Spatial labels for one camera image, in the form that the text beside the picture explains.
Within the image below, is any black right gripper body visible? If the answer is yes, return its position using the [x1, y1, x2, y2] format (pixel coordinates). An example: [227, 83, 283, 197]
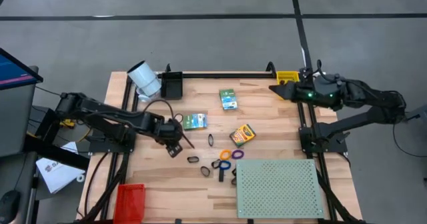
[290, 80, 318, 102]

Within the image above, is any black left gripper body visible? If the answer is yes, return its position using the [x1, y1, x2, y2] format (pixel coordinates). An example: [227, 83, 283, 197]
[156, 117, 183, 159]

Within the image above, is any green cardboard box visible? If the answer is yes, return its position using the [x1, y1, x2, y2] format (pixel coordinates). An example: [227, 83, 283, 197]
[219, 89, 239, 111]
[182, 113, 208, 131]

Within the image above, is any yellow green crayon box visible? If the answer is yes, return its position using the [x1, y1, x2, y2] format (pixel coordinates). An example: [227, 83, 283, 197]
[229, 123, 257, 148]

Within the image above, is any yellow plastic bin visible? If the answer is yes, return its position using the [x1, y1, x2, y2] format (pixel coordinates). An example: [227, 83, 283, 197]
[276, 71, 300, 85]

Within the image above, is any white round lid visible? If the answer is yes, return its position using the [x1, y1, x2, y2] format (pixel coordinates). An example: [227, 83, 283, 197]
[137, 89, 153, 103]

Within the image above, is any black plastic bin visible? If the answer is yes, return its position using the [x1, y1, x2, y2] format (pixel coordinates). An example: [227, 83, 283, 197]
[160, 71, 183, 101]

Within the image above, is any white cylindrical bucket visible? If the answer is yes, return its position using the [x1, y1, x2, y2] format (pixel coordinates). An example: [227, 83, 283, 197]
[126, 59, 163, 98]

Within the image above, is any red plastic bin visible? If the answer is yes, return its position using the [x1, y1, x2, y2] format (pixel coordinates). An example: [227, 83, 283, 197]
[113, 183, 146, 224]

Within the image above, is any green perforated metal shelf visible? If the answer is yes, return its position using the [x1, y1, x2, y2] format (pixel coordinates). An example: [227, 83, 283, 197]
[235, 159, 325, 219]

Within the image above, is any black monitor stand beam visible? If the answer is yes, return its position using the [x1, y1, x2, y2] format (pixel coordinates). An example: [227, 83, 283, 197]
[23, 133, 91, 171]

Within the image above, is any white paper sheet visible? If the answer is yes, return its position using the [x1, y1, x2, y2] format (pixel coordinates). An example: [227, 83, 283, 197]
[35, 141, 86, 194]

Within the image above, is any computer monitor with blue screen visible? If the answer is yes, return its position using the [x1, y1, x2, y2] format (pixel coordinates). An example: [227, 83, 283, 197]
[0, 47, 44, 91]

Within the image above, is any black computer mouse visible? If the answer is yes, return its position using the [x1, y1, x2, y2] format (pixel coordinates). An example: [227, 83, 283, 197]
[0, 189, 21, 224]

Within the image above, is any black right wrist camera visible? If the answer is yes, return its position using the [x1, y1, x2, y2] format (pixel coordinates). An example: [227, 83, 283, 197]
[299, 66, 316, 82]

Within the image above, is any black aluminium table frame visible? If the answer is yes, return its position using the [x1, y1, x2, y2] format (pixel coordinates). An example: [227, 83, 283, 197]
[77, 62, 368, 224]

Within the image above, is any yellow cable connector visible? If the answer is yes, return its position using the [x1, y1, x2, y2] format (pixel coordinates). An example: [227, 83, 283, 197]
[59, 117, 76, 129]

